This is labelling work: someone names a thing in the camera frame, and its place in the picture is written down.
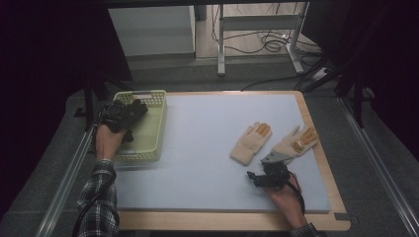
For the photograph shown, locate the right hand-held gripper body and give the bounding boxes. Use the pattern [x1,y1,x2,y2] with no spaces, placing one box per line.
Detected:
[253,150,293,192]

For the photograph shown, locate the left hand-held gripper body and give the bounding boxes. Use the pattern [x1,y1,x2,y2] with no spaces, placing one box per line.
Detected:
[99,100,137,134]

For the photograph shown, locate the beige glove orange fingertips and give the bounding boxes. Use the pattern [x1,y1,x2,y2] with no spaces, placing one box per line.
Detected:
[263,124,320,166]
[229,121,274,167]

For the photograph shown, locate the pale green plastic basket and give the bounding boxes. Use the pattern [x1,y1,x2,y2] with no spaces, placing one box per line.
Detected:
[112,89,168,163]

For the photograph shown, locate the person's left hand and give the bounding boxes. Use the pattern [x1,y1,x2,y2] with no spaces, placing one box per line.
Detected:
[95,123,128,162]

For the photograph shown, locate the person's right hand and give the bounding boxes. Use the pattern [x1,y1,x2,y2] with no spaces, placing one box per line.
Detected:
[265,172,309,230]

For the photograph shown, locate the black metal stand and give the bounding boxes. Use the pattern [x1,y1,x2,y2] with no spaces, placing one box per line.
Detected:
[73,73,133,132]
[293,53,377,129]

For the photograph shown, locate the white foam mat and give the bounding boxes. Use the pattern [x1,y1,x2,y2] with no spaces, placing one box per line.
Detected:
[115,93,332,213]

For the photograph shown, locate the dark curtain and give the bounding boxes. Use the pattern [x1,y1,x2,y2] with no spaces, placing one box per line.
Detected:
[0,0,133,220]
[301,0,419,163]

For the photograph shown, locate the white cabinet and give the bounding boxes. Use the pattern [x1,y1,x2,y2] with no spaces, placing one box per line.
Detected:
[108,5,197,57]

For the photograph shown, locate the white power strip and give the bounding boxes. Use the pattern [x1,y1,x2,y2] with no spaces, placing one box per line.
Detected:
[310,66,329,82]

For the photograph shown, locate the right hand-held gripper black cable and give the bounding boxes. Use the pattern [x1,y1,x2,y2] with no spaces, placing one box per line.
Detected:
[286,171,306,215]

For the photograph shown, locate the hand-held gripper black cable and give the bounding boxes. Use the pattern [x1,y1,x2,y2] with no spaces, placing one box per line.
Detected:
[71,192,102,237]
[286,171,306,215]

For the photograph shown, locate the aluminium rail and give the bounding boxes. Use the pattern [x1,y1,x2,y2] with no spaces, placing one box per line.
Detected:
[34,98,111,237]
[338,96,419,237]

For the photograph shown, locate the long black floor cable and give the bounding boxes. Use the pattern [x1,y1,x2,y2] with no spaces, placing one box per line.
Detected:
[240,74,303,92]

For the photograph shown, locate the left hand-held gripper black cable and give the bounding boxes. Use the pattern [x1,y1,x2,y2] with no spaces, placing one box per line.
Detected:
[71,192,102,237]

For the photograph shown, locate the tangle of black cables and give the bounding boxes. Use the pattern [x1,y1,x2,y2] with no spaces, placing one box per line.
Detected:
[211,3,323,56]

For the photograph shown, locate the gray metal frame stand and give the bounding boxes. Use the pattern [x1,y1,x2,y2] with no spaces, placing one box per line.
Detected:
[216,1,311,78]

